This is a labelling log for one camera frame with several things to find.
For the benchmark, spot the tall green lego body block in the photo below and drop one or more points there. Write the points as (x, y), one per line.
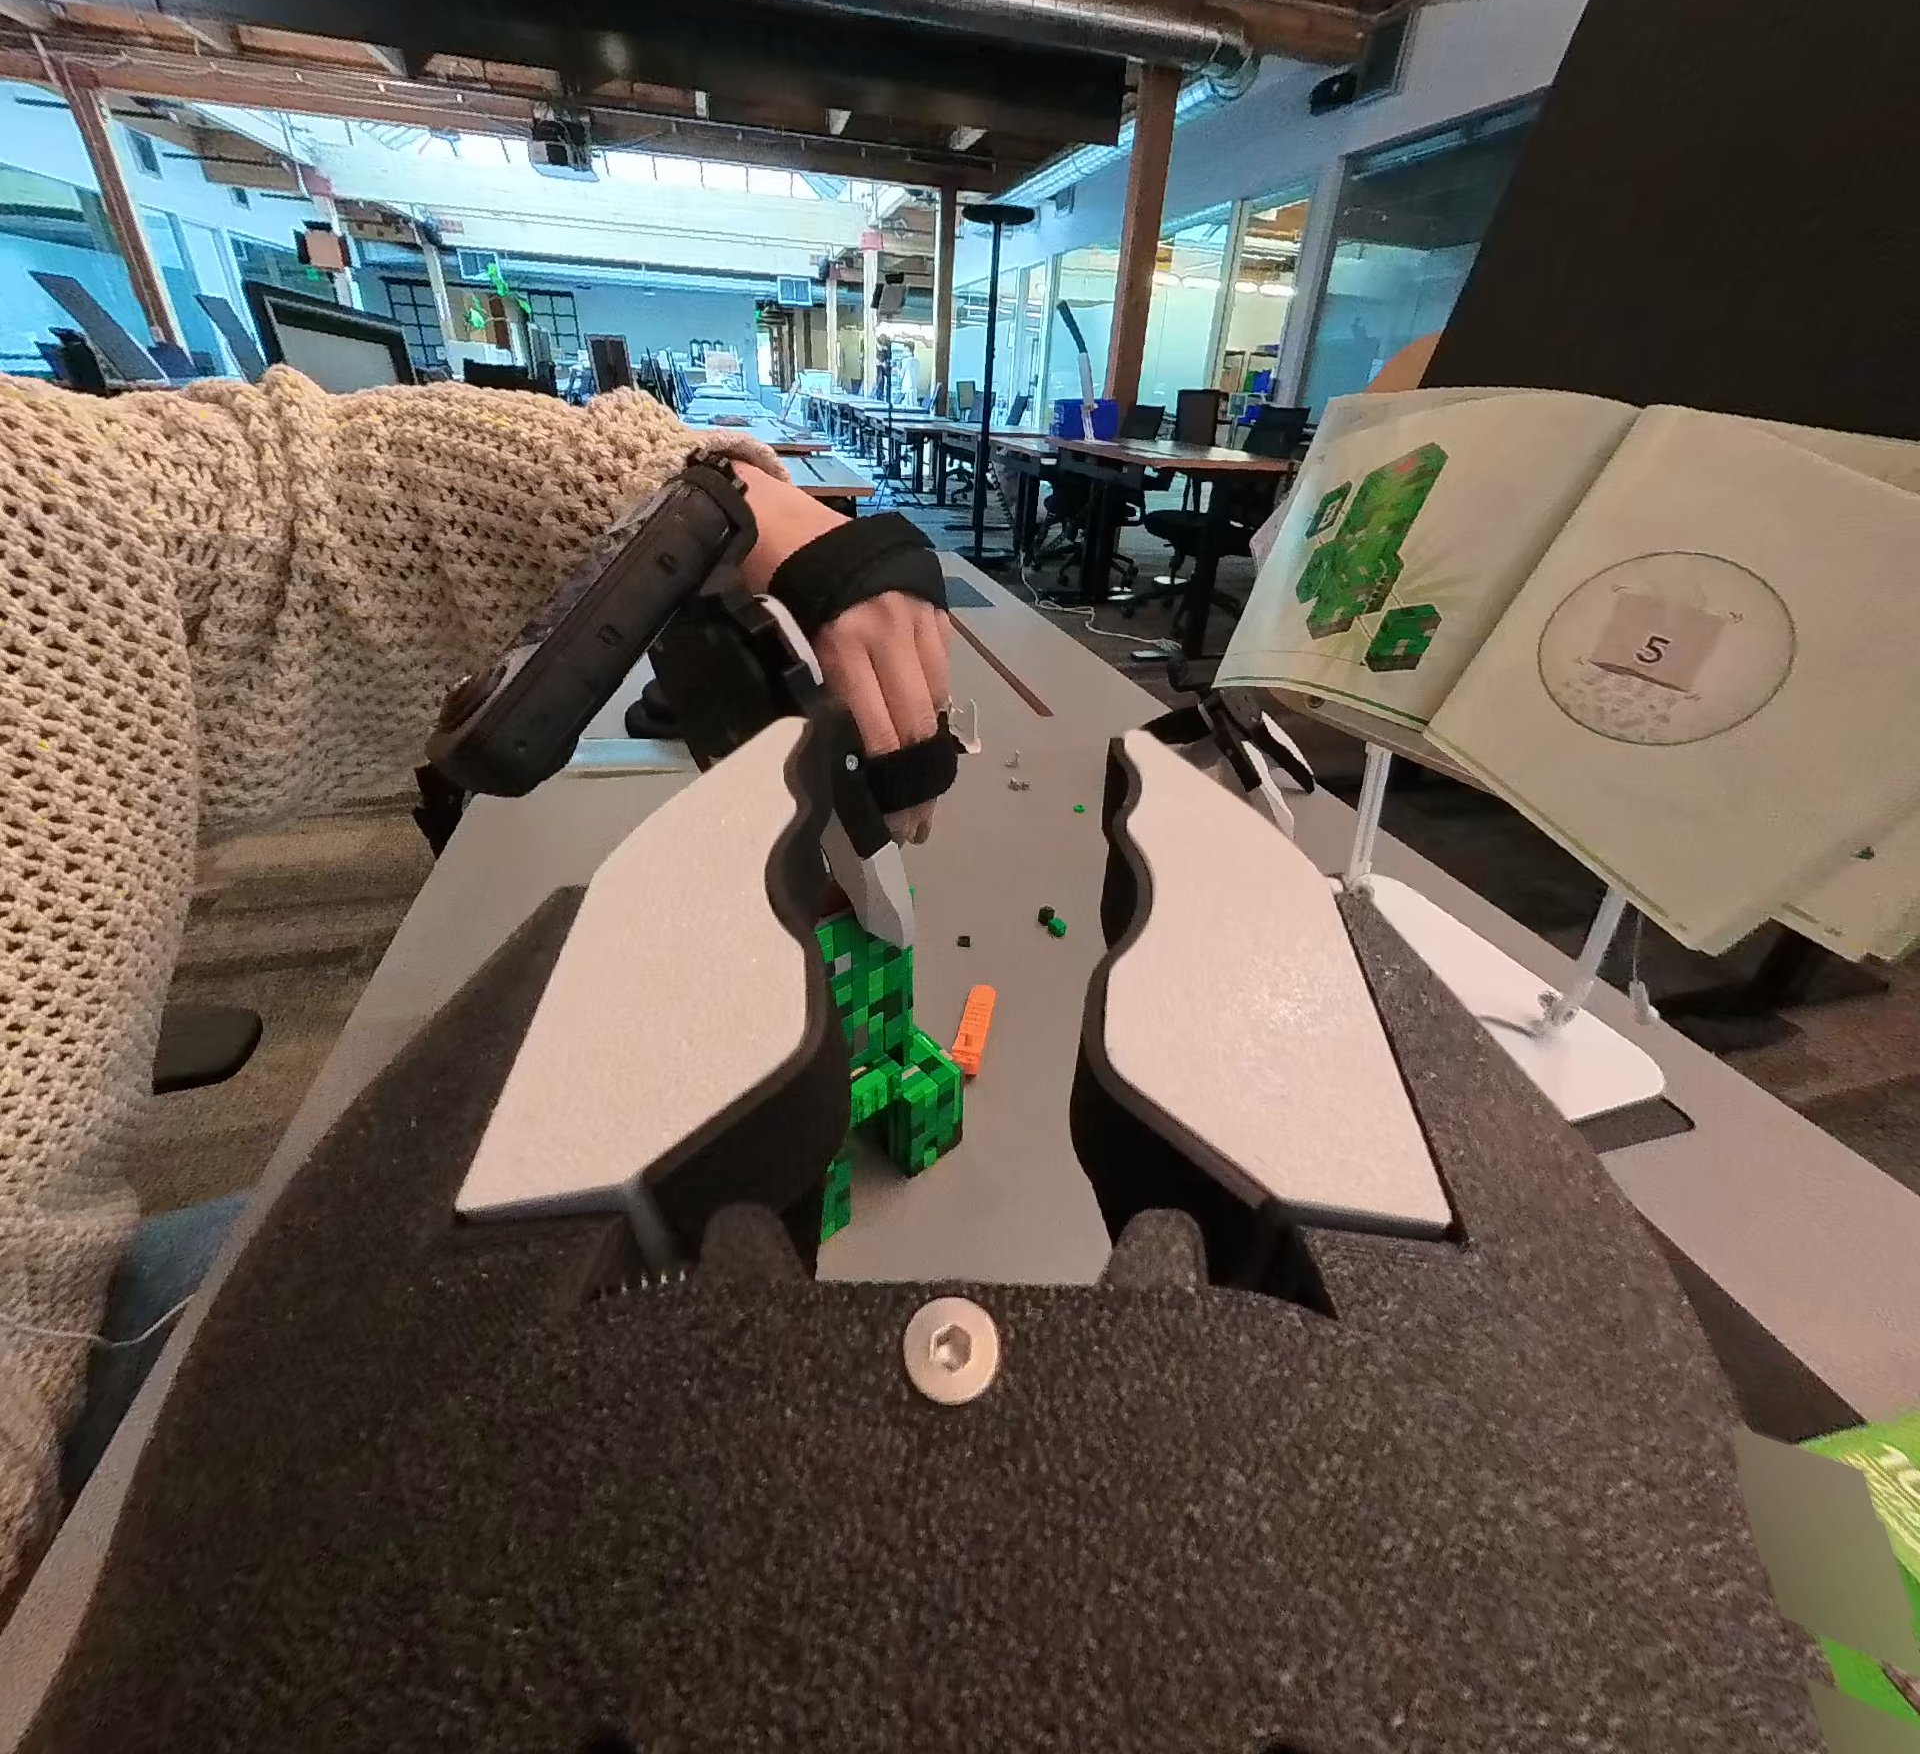
(858, 982)

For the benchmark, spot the lego instruction booklet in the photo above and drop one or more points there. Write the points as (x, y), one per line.
(1575, 660)

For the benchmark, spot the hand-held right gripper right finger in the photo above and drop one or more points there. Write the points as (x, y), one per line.
(1262, 1035)

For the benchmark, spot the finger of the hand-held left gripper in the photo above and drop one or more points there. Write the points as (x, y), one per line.
(879, 883)

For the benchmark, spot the green lego legs assembly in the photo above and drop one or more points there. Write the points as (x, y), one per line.
(916, 1110)

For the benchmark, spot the blue storage bin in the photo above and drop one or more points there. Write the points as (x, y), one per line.
(1084, 419)

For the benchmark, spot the black and grey tool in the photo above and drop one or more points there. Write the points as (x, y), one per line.
(1230, 749)

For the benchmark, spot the white book stand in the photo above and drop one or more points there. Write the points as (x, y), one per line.
(1516, 1018)

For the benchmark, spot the white fin-shaped part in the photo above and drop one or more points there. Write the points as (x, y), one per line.
(970, 727)

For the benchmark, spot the black chair armrest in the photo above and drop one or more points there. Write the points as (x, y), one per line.
(207, 1047)

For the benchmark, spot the black panel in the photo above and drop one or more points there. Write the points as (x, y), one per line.
(1725, 134)

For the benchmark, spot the black-framed whiteboard easel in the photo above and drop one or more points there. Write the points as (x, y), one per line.
(333, 337)

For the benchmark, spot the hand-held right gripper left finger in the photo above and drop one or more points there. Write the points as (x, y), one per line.
(660, 988)

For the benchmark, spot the ceiling projector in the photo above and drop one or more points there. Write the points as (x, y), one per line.
(563, 149)

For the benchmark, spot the row of office desks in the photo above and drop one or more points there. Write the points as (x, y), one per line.
(975, 464)

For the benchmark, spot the orange brick separator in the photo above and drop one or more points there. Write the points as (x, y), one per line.
(975, 1026)

